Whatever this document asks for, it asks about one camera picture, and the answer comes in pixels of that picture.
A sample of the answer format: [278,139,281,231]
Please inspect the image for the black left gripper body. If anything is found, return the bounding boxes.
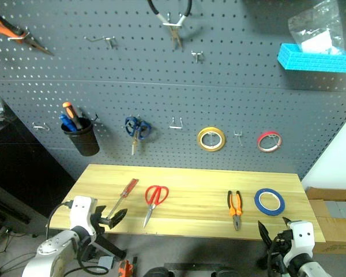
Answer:
[93,214,114,235]

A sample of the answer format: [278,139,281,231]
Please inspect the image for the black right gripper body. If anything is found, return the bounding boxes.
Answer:
[272,229,292,254]

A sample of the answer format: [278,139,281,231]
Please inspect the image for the orange blue tools in cup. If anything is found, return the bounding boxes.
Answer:
[62,101,84,130]

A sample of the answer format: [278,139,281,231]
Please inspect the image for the grey metal pegboard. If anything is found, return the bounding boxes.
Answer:
[0,0,346,180]

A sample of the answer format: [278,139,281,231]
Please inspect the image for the blue tape roll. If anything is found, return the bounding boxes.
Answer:
[253,188,286,215]

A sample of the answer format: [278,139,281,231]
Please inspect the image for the small grey box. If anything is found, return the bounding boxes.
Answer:
[98,256,115,268]

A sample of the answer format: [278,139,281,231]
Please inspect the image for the brown cardboard box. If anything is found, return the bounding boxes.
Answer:
[304,186,346,255]

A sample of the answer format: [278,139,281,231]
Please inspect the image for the dark rounded shape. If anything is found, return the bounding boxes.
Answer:
[143,265,174,277]

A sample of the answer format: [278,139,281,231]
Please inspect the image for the black plastic cup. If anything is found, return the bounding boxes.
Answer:
[60,117,100,157]

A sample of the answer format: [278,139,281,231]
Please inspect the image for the red tape roll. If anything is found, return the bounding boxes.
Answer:
[257,130,284,154]

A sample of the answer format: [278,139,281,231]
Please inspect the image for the black cabinet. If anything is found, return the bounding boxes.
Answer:
[0,83,77,246]

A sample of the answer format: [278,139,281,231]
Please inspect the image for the yellow tape roll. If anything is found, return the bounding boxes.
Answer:
[197,125,227,152]

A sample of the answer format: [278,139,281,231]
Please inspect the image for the blue plastic basket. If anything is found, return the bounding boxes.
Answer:
[277,43,346,74]

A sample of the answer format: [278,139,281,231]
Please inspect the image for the clear plastic bag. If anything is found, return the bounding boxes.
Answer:
[287,0,346,55]

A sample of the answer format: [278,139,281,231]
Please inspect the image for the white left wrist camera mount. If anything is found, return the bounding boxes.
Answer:
[69,196,99,244]

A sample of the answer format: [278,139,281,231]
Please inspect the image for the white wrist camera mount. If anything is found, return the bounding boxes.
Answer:
[69,196,99,244]
[287,220,316,261]

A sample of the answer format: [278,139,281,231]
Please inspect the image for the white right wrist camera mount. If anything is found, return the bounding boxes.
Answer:
[287,220,316,261]

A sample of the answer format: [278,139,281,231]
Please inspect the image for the black table support bracket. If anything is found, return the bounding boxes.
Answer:
[95,230,127,261]

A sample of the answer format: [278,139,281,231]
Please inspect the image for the red handled screwdriver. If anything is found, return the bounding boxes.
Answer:
[106,178,140,220]

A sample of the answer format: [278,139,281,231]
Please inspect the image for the orange black handled pliers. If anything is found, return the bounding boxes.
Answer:
[227,190,244,231]

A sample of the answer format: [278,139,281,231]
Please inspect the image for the red handled scissors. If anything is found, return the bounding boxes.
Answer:
[142,185,170,229]

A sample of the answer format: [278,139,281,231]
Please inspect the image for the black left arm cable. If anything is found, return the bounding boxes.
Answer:
[47,201,109,275]

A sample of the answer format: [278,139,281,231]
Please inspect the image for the blue handled scissors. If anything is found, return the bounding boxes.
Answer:
[124,115,152,156]

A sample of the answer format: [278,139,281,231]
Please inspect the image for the blue handled screwdriver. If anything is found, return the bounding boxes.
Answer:
[59,114,78,132]

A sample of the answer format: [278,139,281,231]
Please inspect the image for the black floor cable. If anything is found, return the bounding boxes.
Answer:
[0,227,35,274]

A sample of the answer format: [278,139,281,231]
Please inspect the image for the black white handled pliers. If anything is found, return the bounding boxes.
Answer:
[146,0,193,50]

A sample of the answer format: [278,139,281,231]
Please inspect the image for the orange handled needle nose pliers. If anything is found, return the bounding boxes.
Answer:
[0,6,55,57]

